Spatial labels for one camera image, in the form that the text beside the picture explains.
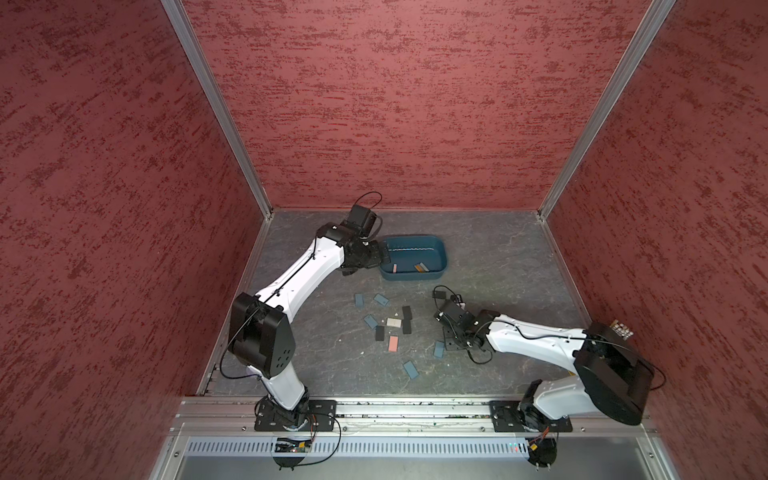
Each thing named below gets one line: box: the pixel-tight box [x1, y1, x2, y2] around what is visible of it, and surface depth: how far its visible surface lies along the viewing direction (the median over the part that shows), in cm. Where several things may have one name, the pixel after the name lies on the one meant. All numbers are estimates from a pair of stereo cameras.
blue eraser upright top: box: [354, 292, 365, 309], surface depth 97 cm
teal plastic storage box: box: [379, 234, 448, 281], surface depth 106 cm
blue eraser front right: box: [434, 341, 445, 358], surface depth 87 cm
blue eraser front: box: [403, 360, 420, 380], surface depth 83 cm
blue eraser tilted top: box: [373, 293, 390, 307], surface depth 97 cm
